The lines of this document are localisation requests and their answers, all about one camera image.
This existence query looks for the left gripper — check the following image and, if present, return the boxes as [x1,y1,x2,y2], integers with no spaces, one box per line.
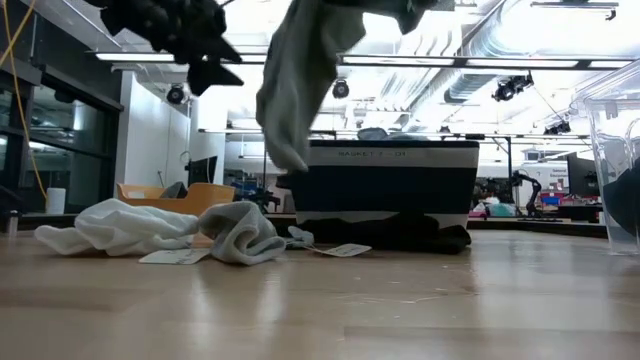
[84,0,245,97]

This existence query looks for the pale green sock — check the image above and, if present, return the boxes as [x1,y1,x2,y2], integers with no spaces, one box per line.
[255,0,436,174]
[197,199,316,267]

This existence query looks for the orange plastic bin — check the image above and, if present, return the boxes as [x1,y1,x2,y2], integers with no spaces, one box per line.
[116,182,236,217]

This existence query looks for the light blue shirt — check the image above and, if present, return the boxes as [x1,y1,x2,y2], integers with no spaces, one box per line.
[357,126,431,142]

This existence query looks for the white cloth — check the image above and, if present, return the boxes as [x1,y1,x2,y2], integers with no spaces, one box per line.
[33,197,201,257]

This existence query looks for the white paper tag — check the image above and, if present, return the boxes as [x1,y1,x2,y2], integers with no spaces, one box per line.
[303,242,374,259]
[138,248,212,266]

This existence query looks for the clear plastic container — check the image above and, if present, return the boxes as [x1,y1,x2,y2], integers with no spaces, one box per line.
[569,59,640,257]

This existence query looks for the small black monitor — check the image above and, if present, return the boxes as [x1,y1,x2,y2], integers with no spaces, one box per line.
[185,155,219,187]

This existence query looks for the white paper roll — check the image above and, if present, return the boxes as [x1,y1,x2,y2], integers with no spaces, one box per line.
[45,187,67,216]

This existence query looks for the navy fabric basket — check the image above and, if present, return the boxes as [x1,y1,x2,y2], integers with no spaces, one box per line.
[277,139,480,231]

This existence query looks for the black overhead crossbar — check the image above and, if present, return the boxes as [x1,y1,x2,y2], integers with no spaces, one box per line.
[94,51,640,70]

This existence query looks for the small metal cylinder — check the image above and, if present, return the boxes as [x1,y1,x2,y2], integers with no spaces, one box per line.
[1,208,24,237]

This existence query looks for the black track lights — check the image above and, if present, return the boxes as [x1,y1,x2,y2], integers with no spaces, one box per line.
[491,73,535,103]

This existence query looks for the large black monitor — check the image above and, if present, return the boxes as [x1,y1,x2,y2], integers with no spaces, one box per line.
[566,152,601,197]

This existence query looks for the yellow cable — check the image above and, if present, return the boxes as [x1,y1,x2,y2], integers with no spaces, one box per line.
[0,0,49,201]

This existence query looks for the silver ventilation duct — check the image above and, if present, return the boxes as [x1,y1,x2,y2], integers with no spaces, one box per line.
[442,9,556,105]

